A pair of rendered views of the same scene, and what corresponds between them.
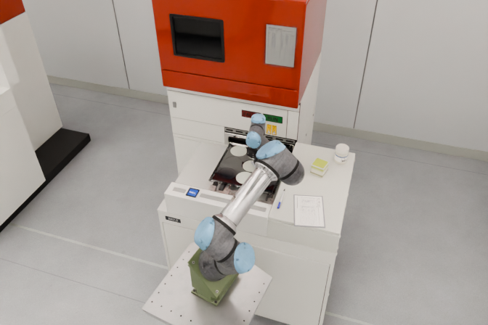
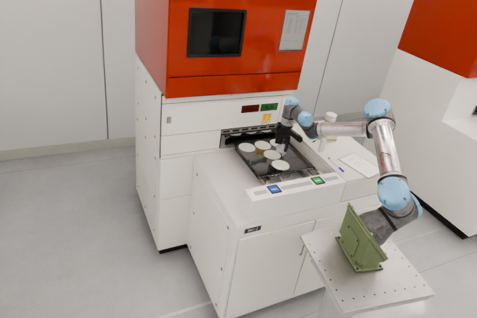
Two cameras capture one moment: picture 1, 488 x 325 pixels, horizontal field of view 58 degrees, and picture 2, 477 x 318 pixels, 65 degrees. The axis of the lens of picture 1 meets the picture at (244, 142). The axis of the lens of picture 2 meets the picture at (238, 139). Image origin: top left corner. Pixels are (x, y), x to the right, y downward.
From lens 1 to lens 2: 174 cm
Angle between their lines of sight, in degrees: 40
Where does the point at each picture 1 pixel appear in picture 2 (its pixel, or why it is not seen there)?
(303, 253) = (363, 204)
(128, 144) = (10, 214)
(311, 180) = (333, 145)
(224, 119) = (223, 121)
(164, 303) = (352, 294)
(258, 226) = (336, 195)
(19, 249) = not seen: outside the picture
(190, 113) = (186, 125)
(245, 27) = (266, 15)
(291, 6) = not seen: outside the picture
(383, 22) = not seen: hidden behind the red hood
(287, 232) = (358, 189)
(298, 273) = not seen: hidden behind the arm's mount
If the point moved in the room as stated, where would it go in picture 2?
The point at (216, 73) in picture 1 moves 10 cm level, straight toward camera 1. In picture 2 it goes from (230, 69) to (244, 76)
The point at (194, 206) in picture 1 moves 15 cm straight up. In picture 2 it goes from (282, 201) to (287, 176)
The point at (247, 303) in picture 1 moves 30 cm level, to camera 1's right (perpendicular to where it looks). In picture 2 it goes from (394, 253) to (421, 227)
